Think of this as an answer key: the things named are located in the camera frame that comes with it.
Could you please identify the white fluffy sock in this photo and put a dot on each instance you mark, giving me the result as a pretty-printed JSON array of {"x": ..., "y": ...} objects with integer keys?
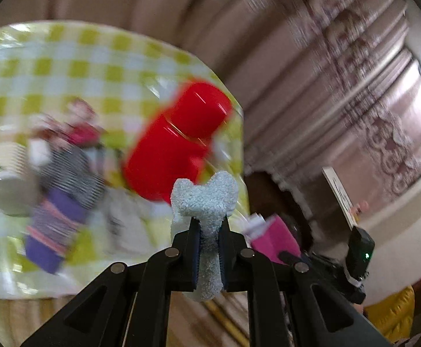
[{"x": 209, "y": 204}]

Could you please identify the white side shelf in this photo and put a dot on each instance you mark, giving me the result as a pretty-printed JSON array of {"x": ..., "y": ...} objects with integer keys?
[{"x": 340, "y": 194}]

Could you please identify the white grey cloth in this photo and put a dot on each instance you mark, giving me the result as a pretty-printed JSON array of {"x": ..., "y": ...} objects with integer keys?
[{"x": 125, "y": 215}]

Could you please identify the black white gingham cloth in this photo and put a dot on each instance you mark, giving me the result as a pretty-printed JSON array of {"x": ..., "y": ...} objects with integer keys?
[{"x": 69, "y": 170}]

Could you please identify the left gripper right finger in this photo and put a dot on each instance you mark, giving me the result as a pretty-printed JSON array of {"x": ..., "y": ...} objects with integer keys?
[{"x": 290, "y": 305}]

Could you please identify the red white floral scrunchie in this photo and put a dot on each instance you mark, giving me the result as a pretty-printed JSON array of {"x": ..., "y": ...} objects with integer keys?
[{"x": 78, "y": 111}]

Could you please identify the red thermos jug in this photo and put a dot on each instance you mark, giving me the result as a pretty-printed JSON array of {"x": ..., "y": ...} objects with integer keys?
[{"x": 177, "y": 141}]

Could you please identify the purple cardboard box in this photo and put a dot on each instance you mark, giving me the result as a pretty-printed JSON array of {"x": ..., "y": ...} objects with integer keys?
[{"x": 270, "y": 237}]

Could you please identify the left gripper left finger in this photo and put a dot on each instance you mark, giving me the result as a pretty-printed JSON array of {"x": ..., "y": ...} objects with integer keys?
[{"x": 127, "y": 305}]

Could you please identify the beige embroidered curtain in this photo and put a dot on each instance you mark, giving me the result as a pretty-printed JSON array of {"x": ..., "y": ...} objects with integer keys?
[{"x": 321, "y": 82}]

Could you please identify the purple pink knitted sock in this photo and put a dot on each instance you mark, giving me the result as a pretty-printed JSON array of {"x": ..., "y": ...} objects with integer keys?
[{"x": 55, "y": 224}]

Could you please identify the pink round cherry pouch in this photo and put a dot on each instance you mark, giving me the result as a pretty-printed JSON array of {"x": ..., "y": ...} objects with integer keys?
[{"x": 83, "y": 135}]

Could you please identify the white ribbed plastic device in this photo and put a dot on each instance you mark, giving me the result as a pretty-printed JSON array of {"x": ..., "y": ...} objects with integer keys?
[{"x": 19, "y": 190}]

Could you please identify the green checkered tablecloth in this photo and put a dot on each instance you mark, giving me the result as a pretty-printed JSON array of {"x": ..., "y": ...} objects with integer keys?
[{"x": 127, "y": 78}]

